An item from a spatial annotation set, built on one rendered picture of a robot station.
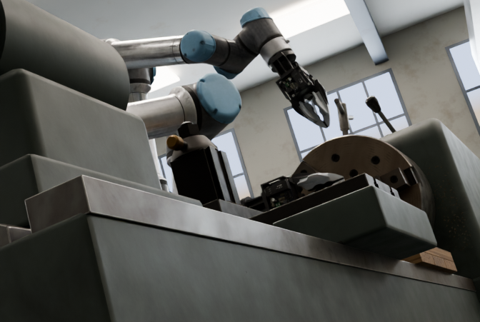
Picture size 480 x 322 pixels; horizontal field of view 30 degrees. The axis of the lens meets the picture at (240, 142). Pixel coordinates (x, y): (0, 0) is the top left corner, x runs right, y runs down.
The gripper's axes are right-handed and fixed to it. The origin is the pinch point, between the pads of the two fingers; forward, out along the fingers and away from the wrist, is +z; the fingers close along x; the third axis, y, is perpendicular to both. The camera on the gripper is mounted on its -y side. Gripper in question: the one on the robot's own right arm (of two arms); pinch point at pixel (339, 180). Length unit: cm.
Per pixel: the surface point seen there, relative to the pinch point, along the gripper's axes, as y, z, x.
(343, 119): -18.8, 0.4, 17.8
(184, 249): 106, 14, -28
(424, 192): -18.3, 12.1, -4.5
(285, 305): 87, 14, -32
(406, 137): -31.4, 10.1, 11.9
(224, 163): 40.2, -6.6, -0.4
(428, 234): 36.4, 20.1, -22.0
